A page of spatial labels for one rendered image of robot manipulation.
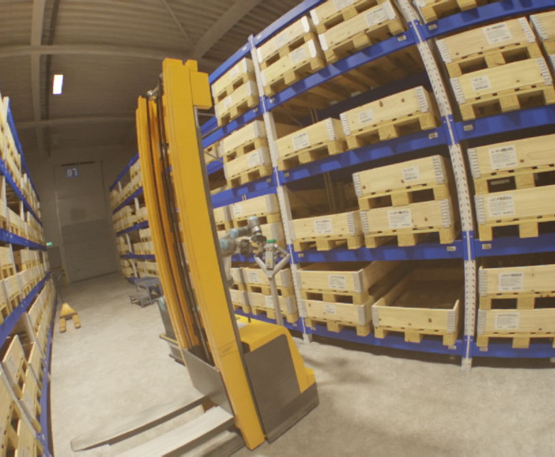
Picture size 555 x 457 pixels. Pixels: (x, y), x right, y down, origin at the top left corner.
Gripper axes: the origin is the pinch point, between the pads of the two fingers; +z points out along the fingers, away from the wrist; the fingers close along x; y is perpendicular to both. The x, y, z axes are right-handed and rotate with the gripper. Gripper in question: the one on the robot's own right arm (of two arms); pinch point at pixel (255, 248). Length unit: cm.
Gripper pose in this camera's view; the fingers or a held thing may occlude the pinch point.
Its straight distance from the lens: 222.7
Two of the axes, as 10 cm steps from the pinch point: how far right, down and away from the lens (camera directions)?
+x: -0.2, 9.9, -1.4
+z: 7.2, 1.1, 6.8
